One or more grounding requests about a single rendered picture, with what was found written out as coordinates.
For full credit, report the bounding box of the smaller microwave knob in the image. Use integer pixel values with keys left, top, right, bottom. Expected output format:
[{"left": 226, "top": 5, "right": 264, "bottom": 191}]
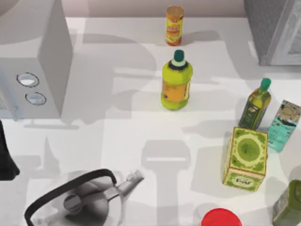
[{"left": 25, "top": 92, "right": 47, "bottom": 106}]

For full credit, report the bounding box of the silver kettle with black handle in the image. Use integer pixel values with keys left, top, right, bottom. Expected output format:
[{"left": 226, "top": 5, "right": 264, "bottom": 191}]
[{"left": 24, "top": 168, "right": 145, "bottom": 226}]

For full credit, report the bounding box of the teal and white carton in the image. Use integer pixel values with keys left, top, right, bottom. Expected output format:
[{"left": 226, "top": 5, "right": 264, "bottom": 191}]
[{"left": 267, "top": 99, "right": 301, "bottom": 153}]

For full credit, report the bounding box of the green and cream tea box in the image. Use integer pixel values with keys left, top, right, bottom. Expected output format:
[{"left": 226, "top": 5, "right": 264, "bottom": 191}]
[{"left": 222, "top": 126, "right": 269, "bottom": 192}]

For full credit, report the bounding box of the orange and yellow can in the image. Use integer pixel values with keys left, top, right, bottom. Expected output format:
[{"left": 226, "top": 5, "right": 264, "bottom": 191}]
[{"left": 165, "top": 5, "right": 185, "bottom": 47}]

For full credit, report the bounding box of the dark green oil bottle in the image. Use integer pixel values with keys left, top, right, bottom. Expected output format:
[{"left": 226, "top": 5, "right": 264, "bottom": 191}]
[{"left": 238, "top": 78, "right": 272, "bottom": 131}]

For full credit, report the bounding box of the pale microwave oven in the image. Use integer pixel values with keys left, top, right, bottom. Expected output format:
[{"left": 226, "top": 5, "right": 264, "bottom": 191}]
[{"left": 0, "top": 0, "right": 73, "bottom": 121}]

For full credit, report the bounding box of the yellow-green bottle with green cap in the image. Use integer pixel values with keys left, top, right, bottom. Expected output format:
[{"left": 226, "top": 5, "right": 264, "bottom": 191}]
[{"left": 160, "top": 49, "right": 194, "bottom": 111}]

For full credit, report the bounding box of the red lid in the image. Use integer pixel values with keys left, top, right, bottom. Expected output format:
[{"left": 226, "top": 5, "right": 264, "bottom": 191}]
[{"left": 200, "top": 207, "right": 243, "bottom": 226}]

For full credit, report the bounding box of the larger microwave knob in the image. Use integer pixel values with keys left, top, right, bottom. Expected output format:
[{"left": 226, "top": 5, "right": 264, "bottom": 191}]
[{"left": 16, "top": 72, "right": 40, "bottom": 88}]

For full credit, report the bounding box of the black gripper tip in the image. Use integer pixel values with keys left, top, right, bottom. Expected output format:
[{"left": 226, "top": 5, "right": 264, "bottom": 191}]
[{"left": 0, "top": 119, "right": 21, "bottom": 181}]

